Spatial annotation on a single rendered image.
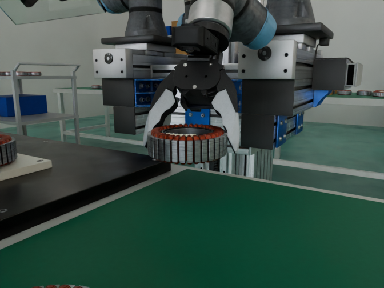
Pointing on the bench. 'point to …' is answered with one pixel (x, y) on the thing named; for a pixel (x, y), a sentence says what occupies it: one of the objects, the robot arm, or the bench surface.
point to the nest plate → (23, 166)
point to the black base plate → (67, 180)
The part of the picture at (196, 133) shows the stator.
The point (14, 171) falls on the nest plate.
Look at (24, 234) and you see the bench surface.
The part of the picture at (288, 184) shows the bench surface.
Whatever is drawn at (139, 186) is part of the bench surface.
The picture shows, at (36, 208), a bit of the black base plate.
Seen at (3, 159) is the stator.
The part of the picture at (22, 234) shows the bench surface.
